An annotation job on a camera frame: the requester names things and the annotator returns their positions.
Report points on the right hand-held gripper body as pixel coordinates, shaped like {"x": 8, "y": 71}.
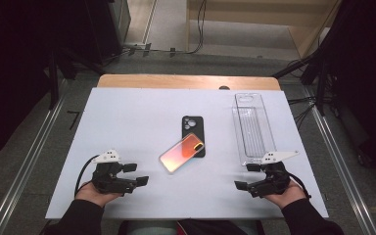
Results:
{"x": 274, "y": 182}

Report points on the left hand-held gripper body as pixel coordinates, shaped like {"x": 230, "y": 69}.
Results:
{"x": 109, "y": 179}

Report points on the clear plastic tray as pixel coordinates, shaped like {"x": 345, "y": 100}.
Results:
{"x": 254, "y": 130}

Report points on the orange gradient phone case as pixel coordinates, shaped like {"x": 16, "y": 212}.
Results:
{"x": 181, "y": 151}

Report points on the black phone case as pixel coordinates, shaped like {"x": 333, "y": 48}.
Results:
{"x": 192, "y": 129}

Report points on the person's right hand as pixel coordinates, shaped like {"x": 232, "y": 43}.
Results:
{"x": 287, "y": 196}

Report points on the person's left hand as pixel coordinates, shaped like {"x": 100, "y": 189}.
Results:
{"x": 91, "y": 194}

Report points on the dark round table grommet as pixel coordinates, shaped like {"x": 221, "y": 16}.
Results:
{"x": 224, "y": 87}

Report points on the wooden table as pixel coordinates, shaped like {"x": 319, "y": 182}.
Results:
{"x": 176, "y": 81}

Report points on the black tripod legs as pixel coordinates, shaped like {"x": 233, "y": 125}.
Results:
{"x": 293, "y": 67}

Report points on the dark cabinet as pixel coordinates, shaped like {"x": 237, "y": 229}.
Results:
{"x": 111, "y": 29}

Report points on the wooden shelf unit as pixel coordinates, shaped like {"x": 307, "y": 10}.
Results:
{"x": 303, "y": 32}

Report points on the aluminium floor rail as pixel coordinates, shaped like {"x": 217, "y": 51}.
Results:
{"x": 26, "y": 166}
{"x": 342, "y": 166}

